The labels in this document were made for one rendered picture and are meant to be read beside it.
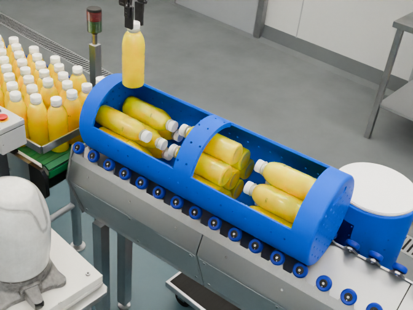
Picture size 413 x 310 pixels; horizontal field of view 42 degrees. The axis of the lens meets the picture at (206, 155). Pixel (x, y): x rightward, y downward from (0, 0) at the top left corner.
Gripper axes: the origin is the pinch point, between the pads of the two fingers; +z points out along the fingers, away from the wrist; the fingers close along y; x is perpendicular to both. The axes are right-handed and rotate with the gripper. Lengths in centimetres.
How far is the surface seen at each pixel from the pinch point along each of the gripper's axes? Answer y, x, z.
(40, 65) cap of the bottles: 5, 53, 37
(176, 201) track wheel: -11, -29, 51
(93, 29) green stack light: 33, 53, 30
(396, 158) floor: 226, -48, 148
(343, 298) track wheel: -11, -87, 52
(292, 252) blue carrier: -13, -71, 44
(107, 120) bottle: -8.5, 3.7, 35.0
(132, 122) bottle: -6.0, -5.2, 33.0
